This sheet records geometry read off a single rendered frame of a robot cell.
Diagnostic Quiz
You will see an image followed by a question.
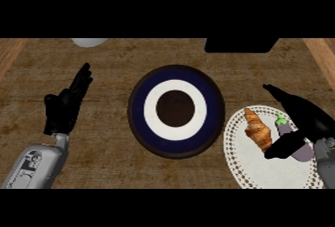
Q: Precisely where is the purple eggplant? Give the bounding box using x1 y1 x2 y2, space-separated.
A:
274 112 316 162

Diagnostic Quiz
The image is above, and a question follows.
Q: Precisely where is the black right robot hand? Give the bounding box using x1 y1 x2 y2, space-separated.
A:
262 83 335 160

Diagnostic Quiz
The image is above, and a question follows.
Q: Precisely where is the white round placemat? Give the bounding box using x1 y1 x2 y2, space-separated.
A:
223 105 327 190

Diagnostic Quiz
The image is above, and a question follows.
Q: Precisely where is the white rounded object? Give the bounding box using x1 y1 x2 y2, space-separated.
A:
70 38 110 49

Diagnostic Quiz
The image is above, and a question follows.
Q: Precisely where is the black box appliance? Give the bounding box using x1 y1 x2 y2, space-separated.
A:
203 38 281 54

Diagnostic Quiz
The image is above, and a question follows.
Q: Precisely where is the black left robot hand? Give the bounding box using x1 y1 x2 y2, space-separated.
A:
42 62 95 137

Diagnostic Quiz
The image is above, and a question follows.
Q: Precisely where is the golden brown croissant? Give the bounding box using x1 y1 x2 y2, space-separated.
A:
243 107 275 153

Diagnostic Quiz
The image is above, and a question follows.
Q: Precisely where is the blue and white ringed plate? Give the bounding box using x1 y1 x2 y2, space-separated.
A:
127 64 226 160

